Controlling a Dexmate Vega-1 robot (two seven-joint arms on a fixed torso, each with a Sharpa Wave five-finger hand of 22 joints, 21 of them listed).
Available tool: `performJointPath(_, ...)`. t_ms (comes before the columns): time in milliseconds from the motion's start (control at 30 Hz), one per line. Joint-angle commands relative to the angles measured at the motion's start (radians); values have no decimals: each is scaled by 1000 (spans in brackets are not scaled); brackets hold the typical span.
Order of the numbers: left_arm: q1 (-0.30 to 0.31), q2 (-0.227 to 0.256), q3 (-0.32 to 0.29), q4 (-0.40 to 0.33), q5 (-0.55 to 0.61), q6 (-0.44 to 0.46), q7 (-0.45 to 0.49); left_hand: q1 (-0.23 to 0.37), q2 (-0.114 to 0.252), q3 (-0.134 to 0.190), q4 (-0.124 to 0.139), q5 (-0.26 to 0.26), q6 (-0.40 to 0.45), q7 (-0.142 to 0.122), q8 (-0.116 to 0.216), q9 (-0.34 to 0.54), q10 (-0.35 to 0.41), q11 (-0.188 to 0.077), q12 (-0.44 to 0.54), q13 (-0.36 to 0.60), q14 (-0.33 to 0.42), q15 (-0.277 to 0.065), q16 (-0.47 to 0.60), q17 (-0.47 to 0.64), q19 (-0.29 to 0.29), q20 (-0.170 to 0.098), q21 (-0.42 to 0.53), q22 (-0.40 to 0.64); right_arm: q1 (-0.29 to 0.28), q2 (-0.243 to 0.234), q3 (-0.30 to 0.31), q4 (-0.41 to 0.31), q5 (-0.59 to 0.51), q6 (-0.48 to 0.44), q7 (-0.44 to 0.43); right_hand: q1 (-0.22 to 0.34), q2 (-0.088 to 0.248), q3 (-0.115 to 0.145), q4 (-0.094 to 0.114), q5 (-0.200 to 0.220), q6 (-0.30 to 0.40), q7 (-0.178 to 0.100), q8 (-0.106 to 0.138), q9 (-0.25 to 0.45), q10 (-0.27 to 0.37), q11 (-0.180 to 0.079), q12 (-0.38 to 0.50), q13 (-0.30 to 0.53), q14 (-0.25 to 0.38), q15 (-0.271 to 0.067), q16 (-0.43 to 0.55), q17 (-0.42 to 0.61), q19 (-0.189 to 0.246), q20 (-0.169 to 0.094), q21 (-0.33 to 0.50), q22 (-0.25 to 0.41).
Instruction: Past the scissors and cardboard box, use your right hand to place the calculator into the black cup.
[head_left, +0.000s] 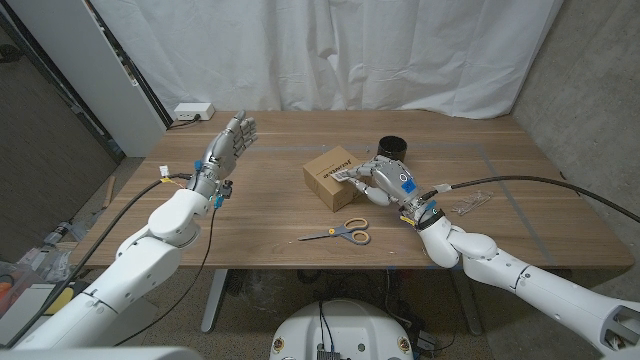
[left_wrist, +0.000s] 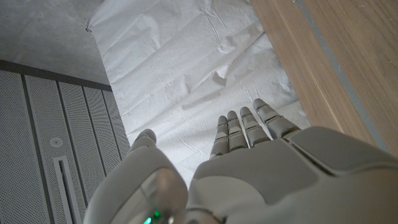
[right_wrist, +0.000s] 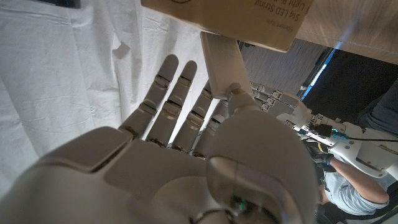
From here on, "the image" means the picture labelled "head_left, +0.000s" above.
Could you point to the small grey adapter box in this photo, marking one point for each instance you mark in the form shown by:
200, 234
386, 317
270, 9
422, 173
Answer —
426, 341

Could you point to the clear plastic wrapper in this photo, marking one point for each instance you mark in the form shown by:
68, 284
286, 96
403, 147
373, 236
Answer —
470, 202

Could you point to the grey table leg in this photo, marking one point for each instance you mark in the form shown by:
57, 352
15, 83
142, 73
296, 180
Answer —
469, 310
214, 300

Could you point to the brown cardboard box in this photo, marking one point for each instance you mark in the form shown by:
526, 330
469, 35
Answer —
322, 175

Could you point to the wooden stick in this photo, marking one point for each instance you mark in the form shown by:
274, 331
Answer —
108, 192

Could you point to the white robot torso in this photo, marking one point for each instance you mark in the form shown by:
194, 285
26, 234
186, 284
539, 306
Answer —
345, 330

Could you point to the white cloth backdrop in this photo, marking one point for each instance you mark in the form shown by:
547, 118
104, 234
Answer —
325, 50

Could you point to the yellow black foot pedal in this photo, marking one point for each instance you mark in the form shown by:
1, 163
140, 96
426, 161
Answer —
62, 300

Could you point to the small white calculator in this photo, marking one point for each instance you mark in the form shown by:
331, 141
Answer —
339, 176

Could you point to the black cup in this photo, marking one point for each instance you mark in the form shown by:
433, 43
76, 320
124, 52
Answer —
392, 147

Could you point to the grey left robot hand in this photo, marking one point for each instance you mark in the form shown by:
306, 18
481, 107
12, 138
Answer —
222, 150

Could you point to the white cabinet panel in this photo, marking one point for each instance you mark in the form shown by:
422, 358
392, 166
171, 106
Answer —
90, 70

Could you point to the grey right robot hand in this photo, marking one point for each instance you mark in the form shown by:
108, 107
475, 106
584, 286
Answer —
395, 182

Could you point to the white power strip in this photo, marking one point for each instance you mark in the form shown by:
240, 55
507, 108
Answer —
193, 110

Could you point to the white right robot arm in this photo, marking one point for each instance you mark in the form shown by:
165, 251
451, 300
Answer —
540, 290

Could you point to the clutter pile with plastic bags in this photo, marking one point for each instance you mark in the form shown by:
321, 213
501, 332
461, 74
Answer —
50, 250

